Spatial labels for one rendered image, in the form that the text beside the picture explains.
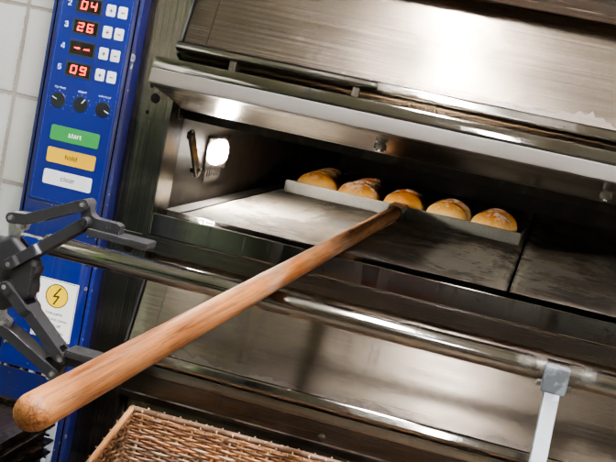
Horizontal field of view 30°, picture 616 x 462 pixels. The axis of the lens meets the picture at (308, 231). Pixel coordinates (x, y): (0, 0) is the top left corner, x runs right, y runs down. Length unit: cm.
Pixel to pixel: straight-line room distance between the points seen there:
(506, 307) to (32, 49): 91
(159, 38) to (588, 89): 71
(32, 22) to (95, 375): 118
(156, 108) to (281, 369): 49
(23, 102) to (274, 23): 47
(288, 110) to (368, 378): 47
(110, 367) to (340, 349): 98
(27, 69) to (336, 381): 76
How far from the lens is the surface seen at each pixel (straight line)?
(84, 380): 92
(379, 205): 258
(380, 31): 186
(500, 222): 257
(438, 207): 258
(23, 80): 204
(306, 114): 171
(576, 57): 183
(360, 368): 189
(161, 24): 195
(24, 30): 204
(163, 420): 196
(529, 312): 184
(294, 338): 191
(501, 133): 168
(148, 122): 195
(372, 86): 175
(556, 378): 147
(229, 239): 191
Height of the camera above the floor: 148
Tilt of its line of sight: 8 degrees down
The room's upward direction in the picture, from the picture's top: 12 degrees clockwise
